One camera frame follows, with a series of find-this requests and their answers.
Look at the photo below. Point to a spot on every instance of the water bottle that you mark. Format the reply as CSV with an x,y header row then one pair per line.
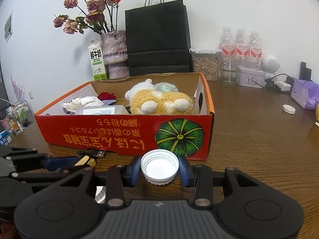
x,y
256,50
227,45
241,46

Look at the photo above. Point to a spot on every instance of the green white milk carton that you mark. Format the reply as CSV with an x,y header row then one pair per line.
x,y
96,59

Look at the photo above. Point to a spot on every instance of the right water bottle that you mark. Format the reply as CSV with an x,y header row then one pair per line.
x,y
256,50

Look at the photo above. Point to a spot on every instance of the middle water bottle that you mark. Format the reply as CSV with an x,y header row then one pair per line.
x,y
241,46

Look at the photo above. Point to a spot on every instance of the white tissue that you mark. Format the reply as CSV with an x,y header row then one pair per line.
x,y
77,103

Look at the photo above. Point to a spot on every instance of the purple knitted cloth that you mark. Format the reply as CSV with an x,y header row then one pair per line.
x,y
109,102

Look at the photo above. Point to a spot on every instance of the white round speaker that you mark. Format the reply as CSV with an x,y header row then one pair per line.
x,y
270,65

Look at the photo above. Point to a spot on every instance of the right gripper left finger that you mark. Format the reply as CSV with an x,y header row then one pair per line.
x,y
110,184

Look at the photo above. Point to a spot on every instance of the red artificial rose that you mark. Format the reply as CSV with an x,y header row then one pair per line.
x,y
106,96

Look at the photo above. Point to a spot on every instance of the black paper shopping bag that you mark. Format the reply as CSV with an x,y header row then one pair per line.
x,y
158,38

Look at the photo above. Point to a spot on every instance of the orange pumpkin cardboard box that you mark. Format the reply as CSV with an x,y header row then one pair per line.
x,y
130,134

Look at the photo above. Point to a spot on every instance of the white charger plug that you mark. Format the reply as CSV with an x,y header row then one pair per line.
x,y
283,86

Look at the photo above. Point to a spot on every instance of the iridescent plastic wrap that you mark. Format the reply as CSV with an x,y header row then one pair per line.
x,y
165,87

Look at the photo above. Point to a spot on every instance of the dried pink rose bouquet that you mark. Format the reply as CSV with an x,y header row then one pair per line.
x,y
100,16

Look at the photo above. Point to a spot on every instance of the wire storage rack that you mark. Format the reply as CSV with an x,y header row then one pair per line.
x,y
20,116

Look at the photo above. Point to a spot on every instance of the purple textured vase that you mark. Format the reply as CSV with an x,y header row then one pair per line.
x,y
114,47

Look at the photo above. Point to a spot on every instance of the small white round lid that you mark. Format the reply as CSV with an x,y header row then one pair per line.
x,y
288,109

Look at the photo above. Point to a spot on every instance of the empty drinking glass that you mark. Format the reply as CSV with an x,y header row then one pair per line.
x,y
229,69

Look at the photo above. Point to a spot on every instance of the white screw cap lid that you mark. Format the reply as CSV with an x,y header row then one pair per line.
x,y
159,166

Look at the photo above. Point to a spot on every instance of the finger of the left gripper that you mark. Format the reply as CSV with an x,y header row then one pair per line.
x,y
19,179
15,158

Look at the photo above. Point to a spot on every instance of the black power strip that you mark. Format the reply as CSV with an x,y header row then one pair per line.
x,y
270,82

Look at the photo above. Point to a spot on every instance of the white plastic bottle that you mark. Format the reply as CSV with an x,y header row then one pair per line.
x,y
102,110

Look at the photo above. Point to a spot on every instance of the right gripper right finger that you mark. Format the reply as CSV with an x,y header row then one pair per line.
x,y
203,179

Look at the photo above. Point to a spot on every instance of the white yellow plush toy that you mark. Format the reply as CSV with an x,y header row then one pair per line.
x,y
146,99

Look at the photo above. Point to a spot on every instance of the clear container of pellets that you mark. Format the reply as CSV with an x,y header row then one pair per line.
x,y
206,61

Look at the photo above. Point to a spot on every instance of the left water bottle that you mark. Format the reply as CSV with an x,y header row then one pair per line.
x,y
227,45

